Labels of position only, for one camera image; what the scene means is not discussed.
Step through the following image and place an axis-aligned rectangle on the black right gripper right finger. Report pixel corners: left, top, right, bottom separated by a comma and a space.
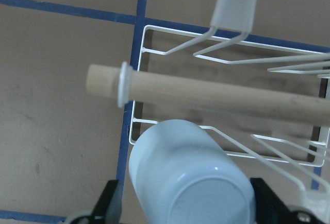
250, 178, 296, 223

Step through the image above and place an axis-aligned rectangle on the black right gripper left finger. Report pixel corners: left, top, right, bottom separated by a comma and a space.
90, 180, 122, 224

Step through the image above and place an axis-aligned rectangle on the light blue plastic cup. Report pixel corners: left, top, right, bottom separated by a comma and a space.
129, 119, 256, 223

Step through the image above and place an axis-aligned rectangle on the wooden rack dowel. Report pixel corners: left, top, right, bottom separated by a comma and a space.
86, 62, 329, 127

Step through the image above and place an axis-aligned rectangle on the white wire cup rack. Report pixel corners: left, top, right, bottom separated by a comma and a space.
127, 0, 330, 224

